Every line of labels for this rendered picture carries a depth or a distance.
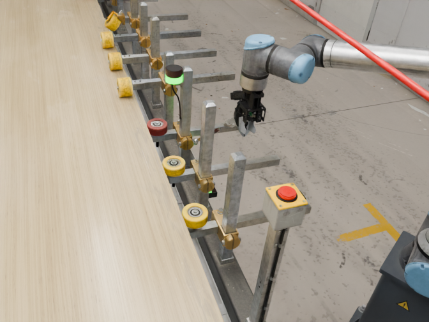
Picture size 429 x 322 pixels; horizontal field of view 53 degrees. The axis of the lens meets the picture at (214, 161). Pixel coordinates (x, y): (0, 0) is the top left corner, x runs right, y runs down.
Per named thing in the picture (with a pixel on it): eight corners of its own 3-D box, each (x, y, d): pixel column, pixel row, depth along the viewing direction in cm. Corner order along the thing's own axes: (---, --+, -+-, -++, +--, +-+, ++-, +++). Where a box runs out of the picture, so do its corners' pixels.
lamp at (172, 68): (179, 114, 168) (180, 63, 155) (182, 122, 164) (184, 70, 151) (164, 116, 166) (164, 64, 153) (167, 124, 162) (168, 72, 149)
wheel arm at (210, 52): (214, 53, 217) (214, 46, 215) (216, 57, 215) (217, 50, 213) (113, 61, 202) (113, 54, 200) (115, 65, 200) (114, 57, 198)
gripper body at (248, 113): (244, 126, 146) (248, 94, 139) (234, 112, 153) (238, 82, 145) (264, 122, 149) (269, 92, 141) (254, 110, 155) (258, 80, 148)
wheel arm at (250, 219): (304, 208, 153) (307, 200, 150) (309, 215, 150) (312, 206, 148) (186, 233, 140) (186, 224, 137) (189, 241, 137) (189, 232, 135)
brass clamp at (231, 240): (226, 218, 147) (227, 207, 144) (240, 247, 137) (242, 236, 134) (209, 221, 145) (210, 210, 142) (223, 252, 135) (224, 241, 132)
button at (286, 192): (290, 189, 96) (291, 183, 95) (298, 201, 94) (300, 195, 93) (274, 192, 95) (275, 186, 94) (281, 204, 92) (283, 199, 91)
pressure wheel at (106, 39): (114, 46, 217) (113, 48, 224) (112, 30, 215) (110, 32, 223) (102, 47, 215) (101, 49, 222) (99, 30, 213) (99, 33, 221)
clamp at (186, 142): (184, 130, 181) (184, 120, 178) (193, 149, 172) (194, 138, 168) (170, 132, 180) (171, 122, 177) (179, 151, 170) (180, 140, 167)
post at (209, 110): (204, 207, 166) (212, 98, 137) (207, 213, 164) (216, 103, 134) (195, 209, 165) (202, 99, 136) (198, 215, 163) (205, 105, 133)
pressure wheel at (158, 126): (164, 139, 180) (164, 115, 172) (169, 150, 174) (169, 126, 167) (145, 142, 177) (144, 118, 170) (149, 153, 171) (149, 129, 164)
